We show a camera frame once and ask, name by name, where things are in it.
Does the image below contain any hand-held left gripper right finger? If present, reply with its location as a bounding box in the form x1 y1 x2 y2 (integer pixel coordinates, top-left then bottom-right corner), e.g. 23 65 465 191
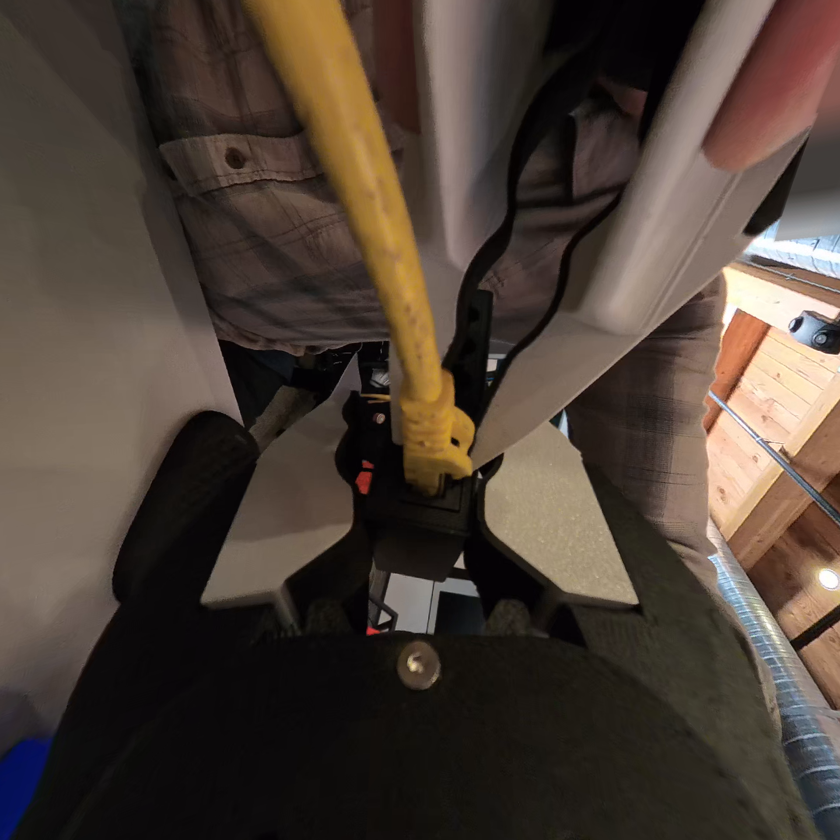
467 422 639 634

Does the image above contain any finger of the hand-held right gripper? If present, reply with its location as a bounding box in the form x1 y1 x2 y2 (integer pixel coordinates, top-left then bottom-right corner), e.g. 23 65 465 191
419 0 580 421
471 0 809 473

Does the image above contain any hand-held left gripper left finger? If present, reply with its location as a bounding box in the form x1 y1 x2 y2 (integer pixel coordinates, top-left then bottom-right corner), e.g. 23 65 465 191
200 402 376 634

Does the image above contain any yellow ethernet cable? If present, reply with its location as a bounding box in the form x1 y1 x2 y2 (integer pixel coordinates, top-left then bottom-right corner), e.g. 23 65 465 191
243 0 475 496

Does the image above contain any black network switch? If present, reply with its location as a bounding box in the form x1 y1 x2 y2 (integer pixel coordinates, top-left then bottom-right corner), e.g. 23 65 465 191
361 459 479 585

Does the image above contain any blue plastic bin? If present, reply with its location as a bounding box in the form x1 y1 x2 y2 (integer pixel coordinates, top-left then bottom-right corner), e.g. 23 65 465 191
0 738 53 840

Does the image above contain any person's right hand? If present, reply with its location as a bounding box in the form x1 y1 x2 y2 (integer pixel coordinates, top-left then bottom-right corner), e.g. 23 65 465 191
703 0 840 173

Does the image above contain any silver ventilation duct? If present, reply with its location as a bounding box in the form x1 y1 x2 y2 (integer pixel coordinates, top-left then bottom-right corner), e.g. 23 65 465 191
709 525 840 840

